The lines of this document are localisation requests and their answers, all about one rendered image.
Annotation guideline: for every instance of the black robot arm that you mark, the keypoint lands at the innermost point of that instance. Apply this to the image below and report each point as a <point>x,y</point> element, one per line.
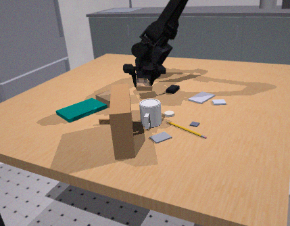
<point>159,32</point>

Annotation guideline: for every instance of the wooden ball maze tray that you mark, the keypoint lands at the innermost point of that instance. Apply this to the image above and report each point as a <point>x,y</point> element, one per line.
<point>143,84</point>

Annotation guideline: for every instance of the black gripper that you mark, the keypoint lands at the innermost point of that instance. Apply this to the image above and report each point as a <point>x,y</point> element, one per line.
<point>128,68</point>

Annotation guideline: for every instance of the grey mug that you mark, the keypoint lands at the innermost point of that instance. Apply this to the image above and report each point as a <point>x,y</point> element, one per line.
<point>151,110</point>

